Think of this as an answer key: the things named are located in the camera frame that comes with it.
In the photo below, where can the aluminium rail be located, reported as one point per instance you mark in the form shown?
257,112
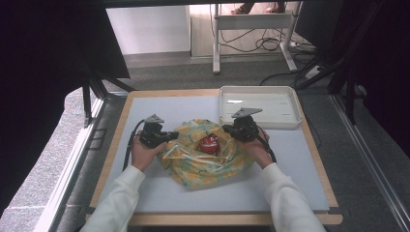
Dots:
370,161
69,174

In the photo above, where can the white power strip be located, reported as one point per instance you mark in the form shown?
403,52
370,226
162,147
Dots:
313,72

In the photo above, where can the white cabinet panel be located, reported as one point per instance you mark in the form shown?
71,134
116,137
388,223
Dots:
148,29

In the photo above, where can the person's left hand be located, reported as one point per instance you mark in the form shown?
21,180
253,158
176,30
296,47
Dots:
143,156

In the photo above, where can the white plastic tray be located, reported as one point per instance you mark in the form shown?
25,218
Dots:
277,103

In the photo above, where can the red round can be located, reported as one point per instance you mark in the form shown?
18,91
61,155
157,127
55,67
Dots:
209,144

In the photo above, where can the person's right hand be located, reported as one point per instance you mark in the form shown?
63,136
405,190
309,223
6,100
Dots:
259,151

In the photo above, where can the dark curtain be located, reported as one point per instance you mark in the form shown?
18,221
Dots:
38,80
386,64

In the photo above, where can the wooden table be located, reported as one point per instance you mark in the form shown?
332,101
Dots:
209,219

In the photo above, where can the white metal desk frame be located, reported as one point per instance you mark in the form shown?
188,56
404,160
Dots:
254,21

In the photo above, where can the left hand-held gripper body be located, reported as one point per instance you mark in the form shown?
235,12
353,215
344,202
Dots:
151,133

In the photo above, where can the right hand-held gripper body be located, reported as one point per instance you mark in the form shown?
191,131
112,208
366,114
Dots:
246,127

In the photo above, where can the black tripod stand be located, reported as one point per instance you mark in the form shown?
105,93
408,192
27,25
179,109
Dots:
96,88

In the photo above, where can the black metal stand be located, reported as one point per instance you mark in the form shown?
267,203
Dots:
341,71

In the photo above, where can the dark floor socket cover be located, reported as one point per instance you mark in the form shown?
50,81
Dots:
97,139

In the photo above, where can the green yellow floral cloth bag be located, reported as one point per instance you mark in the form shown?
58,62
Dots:
193,167

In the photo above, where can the light grey table mat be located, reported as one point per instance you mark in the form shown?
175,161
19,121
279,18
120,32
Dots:
193,103

